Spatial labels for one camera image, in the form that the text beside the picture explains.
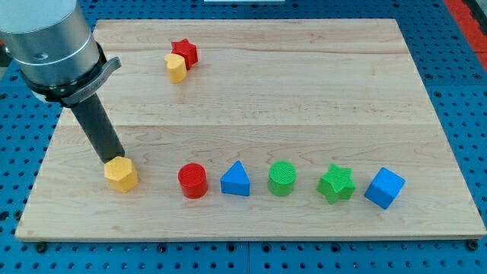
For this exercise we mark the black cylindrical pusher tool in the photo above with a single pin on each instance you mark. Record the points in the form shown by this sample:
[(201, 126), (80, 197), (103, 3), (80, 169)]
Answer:
[(96, 125)]

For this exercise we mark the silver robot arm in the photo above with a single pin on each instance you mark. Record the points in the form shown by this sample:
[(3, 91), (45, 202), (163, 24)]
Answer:
[(60, 61)]

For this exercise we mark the yellow hexagon block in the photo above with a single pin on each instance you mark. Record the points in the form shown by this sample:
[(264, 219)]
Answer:
[(121, 174)]

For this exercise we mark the red star block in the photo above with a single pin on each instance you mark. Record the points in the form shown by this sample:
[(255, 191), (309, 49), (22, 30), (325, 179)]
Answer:
[(187, 50)]

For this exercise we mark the green star block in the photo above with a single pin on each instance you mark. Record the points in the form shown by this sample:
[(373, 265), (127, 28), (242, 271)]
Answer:
[(337, 183)]

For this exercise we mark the yellow heart block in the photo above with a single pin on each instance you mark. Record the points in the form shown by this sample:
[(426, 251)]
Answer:
[(176, 67)]

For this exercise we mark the red cylinder block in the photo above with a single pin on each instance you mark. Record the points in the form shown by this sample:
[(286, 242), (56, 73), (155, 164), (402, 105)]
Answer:
[(193, 180)]

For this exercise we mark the wooden board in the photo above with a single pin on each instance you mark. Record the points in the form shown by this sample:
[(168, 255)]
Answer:
[(310, 92)]

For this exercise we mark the blue triangle block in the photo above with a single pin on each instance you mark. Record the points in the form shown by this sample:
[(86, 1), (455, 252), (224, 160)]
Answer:
[(235, 180)]

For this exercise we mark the green cylinder block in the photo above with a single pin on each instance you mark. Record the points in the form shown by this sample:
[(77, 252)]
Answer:
[(282, 175)]

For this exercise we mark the blue cube block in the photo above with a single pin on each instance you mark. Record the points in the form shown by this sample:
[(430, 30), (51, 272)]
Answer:
[(384, 188)]

